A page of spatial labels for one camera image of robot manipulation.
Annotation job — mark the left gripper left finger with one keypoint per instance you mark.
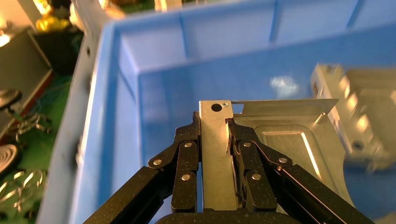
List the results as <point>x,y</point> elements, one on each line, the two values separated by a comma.
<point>184,191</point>

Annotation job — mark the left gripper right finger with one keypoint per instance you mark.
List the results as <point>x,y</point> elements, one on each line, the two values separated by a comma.
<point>260,191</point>

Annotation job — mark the bent sheet metal bracket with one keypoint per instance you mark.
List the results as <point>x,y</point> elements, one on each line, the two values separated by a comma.
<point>365,117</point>
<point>216,173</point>

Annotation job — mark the blue plastic bin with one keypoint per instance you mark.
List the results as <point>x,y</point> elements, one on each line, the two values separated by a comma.
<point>185,77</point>

